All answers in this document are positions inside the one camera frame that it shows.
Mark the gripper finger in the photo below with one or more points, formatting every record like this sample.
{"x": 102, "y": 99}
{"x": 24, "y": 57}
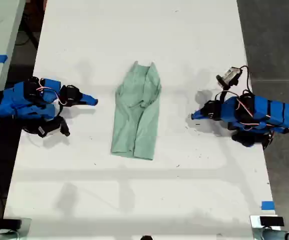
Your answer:
{"x": 89, "y": 103}
{"x": 88, "y": 97}
{"x": 199, "y": 110}
{"x": 199, "y": 117}

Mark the blue and black robot arm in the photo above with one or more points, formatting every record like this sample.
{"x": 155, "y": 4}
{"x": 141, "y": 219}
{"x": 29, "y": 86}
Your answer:
{"x": 21, "y": 100}
{"x": 264, "y": 112}

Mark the pale green T-shirt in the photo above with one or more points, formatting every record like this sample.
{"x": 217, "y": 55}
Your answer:
{"x": 136, "y": 112}

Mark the small blue tape square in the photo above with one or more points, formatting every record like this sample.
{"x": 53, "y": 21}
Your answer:
{"x": 268, "y": 205}

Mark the white mounting plate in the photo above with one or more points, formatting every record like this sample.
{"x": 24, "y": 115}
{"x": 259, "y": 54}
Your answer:
{"x": 254, "y": 221}

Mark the small black box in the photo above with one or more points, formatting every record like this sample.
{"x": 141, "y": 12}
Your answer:
{"x": 271, "y": 221}
{"x": 12, "y": 223}

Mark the grey metal tube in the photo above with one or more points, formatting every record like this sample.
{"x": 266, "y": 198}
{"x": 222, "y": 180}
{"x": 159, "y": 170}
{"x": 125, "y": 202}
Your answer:
{"x": 282, "y": 235}
{"x": 4, "y": 235}

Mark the short black camera stalk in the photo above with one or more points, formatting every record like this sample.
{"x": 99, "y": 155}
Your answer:
{"x": 59, "y": 112}
{"x": 224, "y": 93}

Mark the black and grey camera box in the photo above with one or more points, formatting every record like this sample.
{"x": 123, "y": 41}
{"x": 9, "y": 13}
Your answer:
{"x": 229, "y": 76}

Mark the black camera box with label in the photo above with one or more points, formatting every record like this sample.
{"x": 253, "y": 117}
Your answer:
{"x": 50, "y": 128}

